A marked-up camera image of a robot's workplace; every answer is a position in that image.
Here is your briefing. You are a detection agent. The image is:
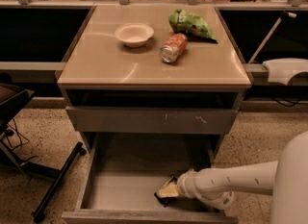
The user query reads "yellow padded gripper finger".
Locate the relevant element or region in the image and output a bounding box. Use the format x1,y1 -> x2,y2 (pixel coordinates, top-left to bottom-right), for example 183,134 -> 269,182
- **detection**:
156,183 -> 179,198

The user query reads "black rxbar chocolate bar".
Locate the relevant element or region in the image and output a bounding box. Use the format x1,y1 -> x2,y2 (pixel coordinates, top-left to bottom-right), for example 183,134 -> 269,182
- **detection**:
154,175 -> 178,208

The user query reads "white curved robot base part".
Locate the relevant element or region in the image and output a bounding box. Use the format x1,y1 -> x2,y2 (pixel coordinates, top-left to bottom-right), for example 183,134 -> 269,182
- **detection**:
263,58 -> 308,86

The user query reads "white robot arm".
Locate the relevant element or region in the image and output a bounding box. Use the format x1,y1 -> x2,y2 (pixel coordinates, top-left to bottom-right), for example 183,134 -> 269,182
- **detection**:
156,132 -> 308,224

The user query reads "open middle drawer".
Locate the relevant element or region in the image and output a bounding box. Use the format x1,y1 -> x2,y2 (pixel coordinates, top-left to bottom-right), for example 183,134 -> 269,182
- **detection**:
63,133 -> 238,224

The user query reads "closed top drawer front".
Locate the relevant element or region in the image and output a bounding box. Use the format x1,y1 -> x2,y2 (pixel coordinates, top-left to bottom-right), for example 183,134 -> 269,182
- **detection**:
66,106 -> 238,135

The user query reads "grey drawer cabinet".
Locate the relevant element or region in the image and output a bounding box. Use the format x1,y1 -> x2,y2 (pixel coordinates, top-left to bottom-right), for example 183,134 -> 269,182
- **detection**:
58,4 -> 251,150

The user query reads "orange soda can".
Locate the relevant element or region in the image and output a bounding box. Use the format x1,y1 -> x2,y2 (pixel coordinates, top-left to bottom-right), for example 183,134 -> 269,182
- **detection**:
160,33 -> 188,63

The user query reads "white ceramic bowl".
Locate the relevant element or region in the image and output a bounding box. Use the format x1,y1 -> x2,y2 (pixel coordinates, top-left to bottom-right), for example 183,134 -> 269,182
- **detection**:
115,23 -> 154,48

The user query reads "green chip bag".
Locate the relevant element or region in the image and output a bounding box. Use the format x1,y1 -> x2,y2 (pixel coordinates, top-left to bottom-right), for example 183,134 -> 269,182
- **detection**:
168,10 -> 216,40

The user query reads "black chair with base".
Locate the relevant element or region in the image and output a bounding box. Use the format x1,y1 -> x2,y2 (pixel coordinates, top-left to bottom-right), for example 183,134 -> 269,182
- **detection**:
0,74 -> 86,224

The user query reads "white rod with black tip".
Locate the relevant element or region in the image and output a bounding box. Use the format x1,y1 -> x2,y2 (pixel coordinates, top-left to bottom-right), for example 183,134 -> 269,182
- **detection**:
248,11 -> 297,63

